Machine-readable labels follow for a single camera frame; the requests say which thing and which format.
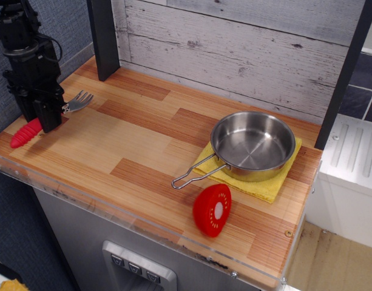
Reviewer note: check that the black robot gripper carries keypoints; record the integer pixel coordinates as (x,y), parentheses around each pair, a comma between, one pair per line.
(33,80)

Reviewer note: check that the red handled metal fork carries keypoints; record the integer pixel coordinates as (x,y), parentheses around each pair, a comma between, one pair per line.
(27,132)

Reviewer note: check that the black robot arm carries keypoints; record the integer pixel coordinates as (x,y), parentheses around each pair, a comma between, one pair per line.
(19,26)

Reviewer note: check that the yellow object bottom left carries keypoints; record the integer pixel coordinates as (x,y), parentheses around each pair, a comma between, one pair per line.
(13,285)

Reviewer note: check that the silver dispenser panel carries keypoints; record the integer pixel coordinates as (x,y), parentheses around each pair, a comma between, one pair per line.
(131,271)

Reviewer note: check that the red toy fruit half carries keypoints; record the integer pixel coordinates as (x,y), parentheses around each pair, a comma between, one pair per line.
(212,208)

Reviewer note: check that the stainless steel pan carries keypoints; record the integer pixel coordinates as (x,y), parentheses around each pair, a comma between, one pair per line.
(248,146)

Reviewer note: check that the yellow folded cloth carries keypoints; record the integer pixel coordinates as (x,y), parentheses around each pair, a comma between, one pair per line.
(264,190)

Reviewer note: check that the white ribbed cabinet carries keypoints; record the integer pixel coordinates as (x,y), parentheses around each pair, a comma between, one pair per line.
(341,201)

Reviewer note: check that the dark left shelf post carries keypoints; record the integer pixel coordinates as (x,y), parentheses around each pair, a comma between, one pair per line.
(104,37)

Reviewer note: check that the dark shelf post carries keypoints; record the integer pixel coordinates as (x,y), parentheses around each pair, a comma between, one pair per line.
(354,51)
(104,37)

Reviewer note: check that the dark right shelf post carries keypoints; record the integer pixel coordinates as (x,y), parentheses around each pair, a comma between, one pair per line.
(354,51)

